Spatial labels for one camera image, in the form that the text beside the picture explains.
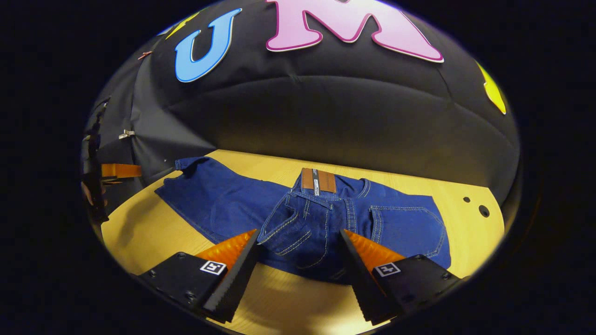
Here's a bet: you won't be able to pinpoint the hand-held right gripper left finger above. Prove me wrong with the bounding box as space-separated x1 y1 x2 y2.
137 229 261 324

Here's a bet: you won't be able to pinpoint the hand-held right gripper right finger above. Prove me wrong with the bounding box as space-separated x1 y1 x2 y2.
340 229 466 325

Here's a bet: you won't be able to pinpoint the blue denim jeans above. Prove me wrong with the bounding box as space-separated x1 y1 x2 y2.
155 156 451 284

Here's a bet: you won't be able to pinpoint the black backdrop cloth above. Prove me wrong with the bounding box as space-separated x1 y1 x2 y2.
81 0 521 205

